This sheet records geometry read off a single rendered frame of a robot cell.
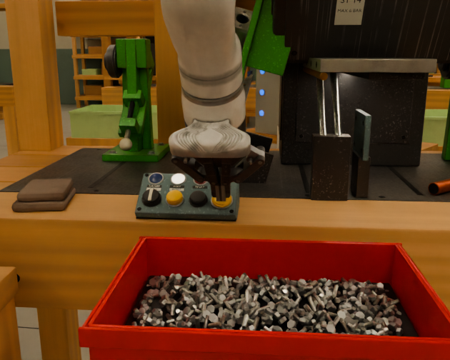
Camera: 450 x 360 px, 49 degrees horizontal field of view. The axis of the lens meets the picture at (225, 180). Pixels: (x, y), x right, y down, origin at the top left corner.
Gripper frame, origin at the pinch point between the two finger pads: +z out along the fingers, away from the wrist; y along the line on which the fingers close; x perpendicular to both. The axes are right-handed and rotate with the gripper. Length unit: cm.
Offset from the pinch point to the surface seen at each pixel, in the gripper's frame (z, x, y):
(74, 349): 94, -12, 52
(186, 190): 2.9, -1.9, 5.5
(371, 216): 6.7, -0.8, -22.3
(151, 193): 1.7, -0.2, 10.5
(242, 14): -2.7, -41.5, -1.3
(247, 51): -2.8, -29.2, -2.7
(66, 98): 669, -816, 458
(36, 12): 11, -66, 52
